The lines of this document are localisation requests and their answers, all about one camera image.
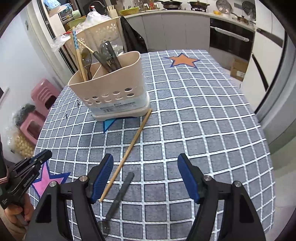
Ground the wooden chopstick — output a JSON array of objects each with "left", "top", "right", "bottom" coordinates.
[
  {"left": 99, "top": 108, "right": 152, "bottom": 202},
  {"left": 77, "top": 39, "right": 94, "bottom": 54}
]

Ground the left human hand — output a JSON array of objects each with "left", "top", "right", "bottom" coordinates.
[{"left": 4, "top": 193, "right": 35, "bottom": 227}]

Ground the pink star sticker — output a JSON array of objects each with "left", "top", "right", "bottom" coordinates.
[{"left": 32, "top": 162, "right": 70, "bottom": 198}]

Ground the bag of potatoes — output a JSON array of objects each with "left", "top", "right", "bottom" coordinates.
[{"left": 10, "top": 131, "right": 35, "bottom": 158}]

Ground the blue star sticker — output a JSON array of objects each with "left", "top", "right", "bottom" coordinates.
[{"left": 102, "top": 116, "right": 139, "bottom": 134}]

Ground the blue grid tablecloth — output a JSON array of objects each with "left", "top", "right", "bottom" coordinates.
[{"left": 35, "top": 50, "right": 275, "bottom": 240}]

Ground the pink plastic stool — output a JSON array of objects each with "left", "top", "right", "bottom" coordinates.
[{"left": 31, "top": 79, "right": 61, "bottom": 116}]

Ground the beige utensil holder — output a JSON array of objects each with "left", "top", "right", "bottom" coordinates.
[{"left": 68, "top": 51, "right": 150, "bottom": 121}]

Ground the cardboard box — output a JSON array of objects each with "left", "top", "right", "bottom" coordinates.
[{"left": 230, "top": 58, "right": 248, "bottom": 82}]

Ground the orange star sticker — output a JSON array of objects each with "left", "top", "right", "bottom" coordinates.
[{"left": 166, "top": 53, "right": 200, "bottom": 68}]

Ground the white refrigerator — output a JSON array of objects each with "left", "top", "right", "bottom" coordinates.
[{"left": 241, "top": 1, "right": 285, "bottom": 110}]

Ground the wooden chopstick in holder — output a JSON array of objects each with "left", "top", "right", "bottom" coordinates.
[{"left": 77, "top": 39, "right": 94, "bottom": 54}]

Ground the blue patterned chopstick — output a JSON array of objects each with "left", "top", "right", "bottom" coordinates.
[{"left": 72, "top": 27, "right": 87, "bottom": 81}]

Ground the black garbage bag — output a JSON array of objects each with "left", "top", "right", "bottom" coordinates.
[{"left": 120, "top": 16, "right": 148, "bottom": 54}]

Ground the built-in black oven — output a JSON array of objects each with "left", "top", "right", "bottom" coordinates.
[{"left": 210, "top": 18, "right": 254, "bottom": 60}]

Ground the beige storage cart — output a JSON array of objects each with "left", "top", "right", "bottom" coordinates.
[{"left": 76, "top": 17, "right": 126, "bottom": 55}]

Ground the green colander basket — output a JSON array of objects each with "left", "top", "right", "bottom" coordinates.
[{"left": 119, "top": 6, "right": 139, "bottom": 16}]

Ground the dark cooking pot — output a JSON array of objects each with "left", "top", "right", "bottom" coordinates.
[{"left": 188, "top": 1, "right": 210, "bottom": 12}]

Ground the black wok on stove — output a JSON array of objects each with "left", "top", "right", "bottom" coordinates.
[{"left": 154, "top": 0, "right": 182, "bottom": 10}]

